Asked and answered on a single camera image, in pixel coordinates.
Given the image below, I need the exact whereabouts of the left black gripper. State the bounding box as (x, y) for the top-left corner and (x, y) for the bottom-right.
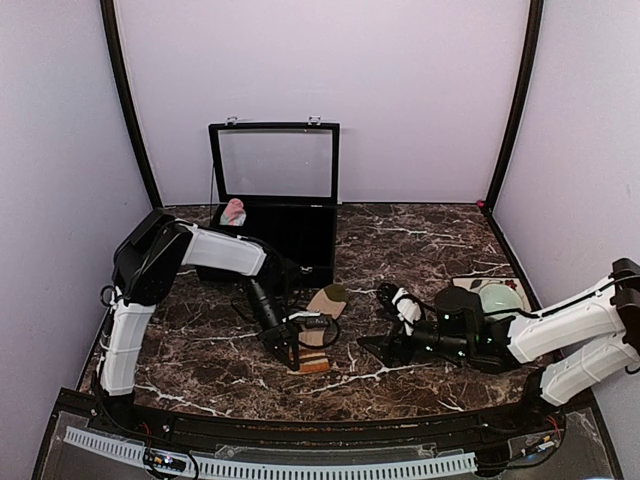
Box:
(242, 277), (298, 371)

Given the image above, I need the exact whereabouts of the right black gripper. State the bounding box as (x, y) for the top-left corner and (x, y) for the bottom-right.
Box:
(357, 308), (473, 368)

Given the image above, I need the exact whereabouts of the striped beige sock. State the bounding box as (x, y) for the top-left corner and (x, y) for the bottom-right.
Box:
(292, 284), (348, 375)

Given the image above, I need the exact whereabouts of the pink patterned sock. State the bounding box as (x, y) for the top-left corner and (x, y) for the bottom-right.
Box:
(219, 198), (247, 227)

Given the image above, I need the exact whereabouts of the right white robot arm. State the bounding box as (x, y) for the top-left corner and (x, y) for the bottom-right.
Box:
(357, 258), (639, 434)

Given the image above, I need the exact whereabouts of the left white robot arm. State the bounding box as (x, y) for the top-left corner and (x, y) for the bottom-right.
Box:
(99, 209), (300, 436)

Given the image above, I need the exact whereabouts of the floral square coaster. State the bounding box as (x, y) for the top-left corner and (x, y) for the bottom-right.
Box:
(451, 277), (531, 312)

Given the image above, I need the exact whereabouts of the black display case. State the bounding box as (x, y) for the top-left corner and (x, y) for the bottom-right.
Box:
(208, 118), (341, 288)

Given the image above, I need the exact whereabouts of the right circuit board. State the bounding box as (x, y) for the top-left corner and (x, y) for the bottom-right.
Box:
(520, 435), (561, 458)

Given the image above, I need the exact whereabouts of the left green circuit board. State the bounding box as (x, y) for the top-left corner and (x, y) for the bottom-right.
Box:
(143, 449), (186, 473)

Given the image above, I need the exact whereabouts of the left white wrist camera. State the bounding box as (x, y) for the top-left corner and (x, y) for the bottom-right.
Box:
(287, 310), (332, 329)

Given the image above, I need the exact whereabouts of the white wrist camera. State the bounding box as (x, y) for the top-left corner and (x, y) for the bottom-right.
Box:
(391, 287), (426, 337)
(287, 310), (332, 329)

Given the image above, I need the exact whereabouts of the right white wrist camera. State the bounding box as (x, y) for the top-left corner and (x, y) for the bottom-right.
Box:
(391, 287), (426, 337)

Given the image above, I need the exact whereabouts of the white slotted cable duct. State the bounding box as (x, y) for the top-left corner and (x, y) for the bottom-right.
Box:
(63, 427), (478, 480)

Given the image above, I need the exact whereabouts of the black front rail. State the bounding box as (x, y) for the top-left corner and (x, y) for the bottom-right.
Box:
(54, 387), (596, 451)

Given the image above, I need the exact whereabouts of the right black frame post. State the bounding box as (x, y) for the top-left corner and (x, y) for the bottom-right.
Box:
(484, 0), (544, 216)

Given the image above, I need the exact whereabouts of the black frame post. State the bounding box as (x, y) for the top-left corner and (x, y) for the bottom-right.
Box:
(99, 0), (163, 208)
(484, 0), (544, 216)

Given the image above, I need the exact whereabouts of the left black frame post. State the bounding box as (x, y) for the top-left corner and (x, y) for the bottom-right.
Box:
(99, 0), (163, 208)

